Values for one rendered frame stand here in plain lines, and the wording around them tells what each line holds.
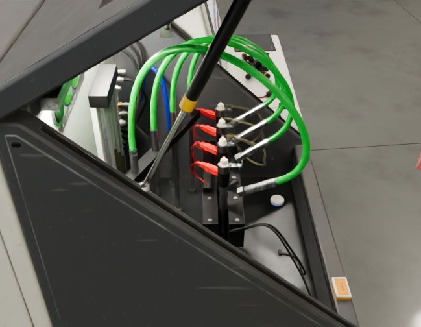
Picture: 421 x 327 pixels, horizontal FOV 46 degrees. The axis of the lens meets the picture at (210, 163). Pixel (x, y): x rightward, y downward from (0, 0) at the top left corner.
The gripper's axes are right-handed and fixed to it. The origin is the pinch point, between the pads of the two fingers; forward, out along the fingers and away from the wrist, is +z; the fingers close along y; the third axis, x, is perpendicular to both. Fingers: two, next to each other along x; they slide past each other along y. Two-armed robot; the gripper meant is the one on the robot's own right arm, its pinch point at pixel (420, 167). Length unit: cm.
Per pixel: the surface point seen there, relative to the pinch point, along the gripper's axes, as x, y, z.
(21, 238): -78, 62, 12
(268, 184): -42, 34, 2
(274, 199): -25.9, 1.4, 30.1
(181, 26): -71, -11, 3
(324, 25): 43, -348, 90
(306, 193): -23.4, 9.3, 17.5
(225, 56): -62, 32, -16
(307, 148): -41, 35, -10
